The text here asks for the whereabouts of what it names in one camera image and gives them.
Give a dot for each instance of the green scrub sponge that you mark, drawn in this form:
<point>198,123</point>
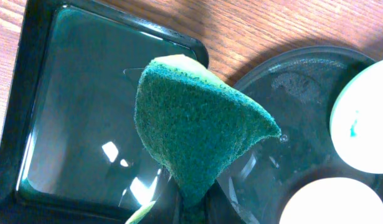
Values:
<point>195,125</point>

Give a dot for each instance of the white plate with green spot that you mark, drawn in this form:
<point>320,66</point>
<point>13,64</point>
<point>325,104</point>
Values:
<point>335,200</point>

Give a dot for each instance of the black round tray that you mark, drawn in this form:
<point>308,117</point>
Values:
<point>298,88</point>

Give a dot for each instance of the black rectangular tray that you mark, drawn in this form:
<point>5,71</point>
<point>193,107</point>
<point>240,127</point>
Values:
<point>69,151</point>

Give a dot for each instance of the pale green rear plate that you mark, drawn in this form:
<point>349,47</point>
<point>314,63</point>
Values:
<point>356,121</point>

